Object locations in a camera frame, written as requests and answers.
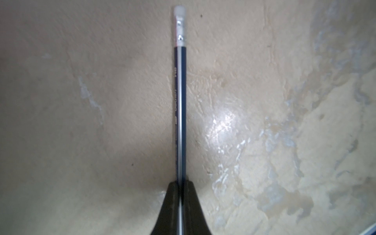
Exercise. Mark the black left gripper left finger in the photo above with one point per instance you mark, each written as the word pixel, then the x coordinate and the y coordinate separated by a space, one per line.
pixel 167 221

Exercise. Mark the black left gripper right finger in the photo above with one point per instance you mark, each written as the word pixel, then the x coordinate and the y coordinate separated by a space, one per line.
pixel 194 222

